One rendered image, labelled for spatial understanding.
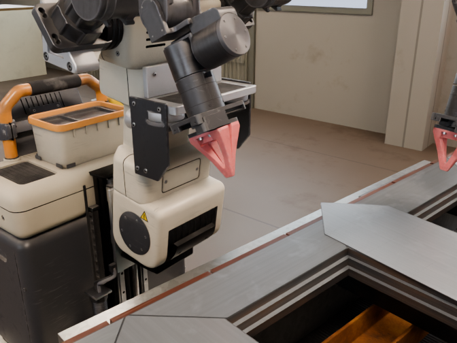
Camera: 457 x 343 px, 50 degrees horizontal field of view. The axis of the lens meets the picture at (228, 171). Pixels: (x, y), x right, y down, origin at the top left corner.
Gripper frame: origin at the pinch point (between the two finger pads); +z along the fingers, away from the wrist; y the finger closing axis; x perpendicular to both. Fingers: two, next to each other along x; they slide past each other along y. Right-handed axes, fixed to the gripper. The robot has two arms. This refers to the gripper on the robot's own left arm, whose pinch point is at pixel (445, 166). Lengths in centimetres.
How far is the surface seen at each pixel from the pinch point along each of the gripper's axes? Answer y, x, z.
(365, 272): -23.6, -2.0, 16.6
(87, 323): -49, 34, 40
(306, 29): 271, 254, -48
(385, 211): -8.0, 4.9, 10.2
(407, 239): -14.7, -3.1, 11.7
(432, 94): 276, 128, -15
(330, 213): -15.9, 11.3, 12.4
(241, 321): -47, 2, 21
